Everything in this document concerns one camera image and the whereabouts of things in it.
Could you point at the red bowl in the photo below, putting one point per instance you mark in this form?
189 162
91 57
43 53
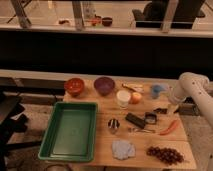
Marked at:
74 86

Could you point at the black rectangular block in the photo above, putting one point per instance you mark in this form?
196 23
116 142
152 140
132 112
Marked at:
135 120

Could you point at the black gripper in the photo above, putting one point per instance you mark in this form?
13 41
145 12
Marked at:
151 117

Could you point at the blue cloth toy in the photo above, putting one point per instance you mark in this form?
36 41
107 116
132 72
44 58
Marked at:
157 89

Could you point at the wooden brush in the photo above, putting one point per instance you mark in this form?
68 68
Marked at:
133 87

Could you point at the white lidded cup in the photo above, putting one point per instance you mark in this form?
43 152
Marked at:
123 98

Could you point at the green plastic tray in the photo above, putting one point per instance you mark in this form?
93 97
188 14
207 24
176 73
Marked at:
70 134

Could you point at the peach fruit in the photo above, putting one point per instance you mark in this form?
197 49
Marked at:
135 98

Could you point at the black equipment on left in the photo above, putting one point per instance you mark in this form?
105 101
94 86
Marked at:
12 120

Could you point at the purple bowl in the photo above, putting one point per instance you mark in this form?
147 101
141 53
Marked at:
104 85

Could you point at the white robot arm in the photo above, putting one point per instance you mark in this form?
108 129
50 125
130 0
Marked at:
195 86

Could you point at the dark red grape bunch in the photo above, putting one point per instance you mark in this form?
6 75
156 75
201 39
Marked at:
168 156

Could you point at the small metal cup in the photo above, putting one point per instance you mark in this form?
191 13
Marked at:
113 125

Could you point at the orange carrot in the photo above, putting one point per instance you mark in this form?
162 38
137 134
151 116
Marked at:
174 124

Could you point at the dark background bowl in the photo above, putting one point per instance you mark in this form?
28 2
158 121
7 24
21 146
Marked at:
107 21

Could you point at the light blue cloth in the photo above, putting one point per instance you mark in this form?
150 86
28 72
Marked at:
123 149

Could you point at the metal fork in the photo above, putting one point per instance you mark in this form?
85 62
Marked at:
140 130

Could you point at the black chair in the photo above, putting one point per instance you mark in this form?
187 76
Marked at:
180 14

